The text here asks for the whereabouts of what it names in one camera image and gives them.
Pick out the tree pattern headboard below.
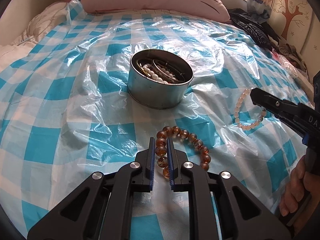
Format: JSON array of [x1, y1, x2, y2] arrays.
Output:
[[267, 0, 320, 63]]

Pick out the blue checkered plastic sheet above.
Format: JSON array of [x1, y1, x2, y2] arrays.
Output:
[[1, 0, 309, 236]]

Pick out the pile of clothes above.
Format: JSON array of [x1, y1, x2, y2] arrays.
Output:
[[271, 40, 309, 81]]

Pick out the white pearl bracelet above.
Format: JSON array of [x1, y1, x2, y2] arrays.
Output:
[[141, 63, 180, 85]]

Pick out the right hand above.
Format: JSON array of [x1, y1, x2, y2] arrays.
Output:
[[279, 155, 319, 235]]

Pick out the pale pink bead bracelet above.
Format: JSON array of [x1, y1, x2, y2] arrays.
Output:
[[233, 87, 267, 131]]

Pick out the amber bead bracelet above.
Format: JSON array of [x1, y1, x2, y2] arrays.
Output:
[[154, 125, 212, 180]]

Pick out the black plastic bag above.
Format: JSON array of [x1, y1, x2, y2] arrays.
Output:
[[228, 8, 279, 50]]

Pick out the white quilt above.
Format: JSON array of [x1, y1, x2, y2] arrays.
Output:
[[1, 0, 71, 70]]

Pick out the silver metal bangle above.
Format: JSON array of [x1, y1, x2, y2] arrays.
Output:
[[151, 59, 186, 83]]

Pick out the round metal tin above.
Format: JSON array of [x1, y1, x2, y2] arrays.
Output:
[[127, 49, 194, 109]]

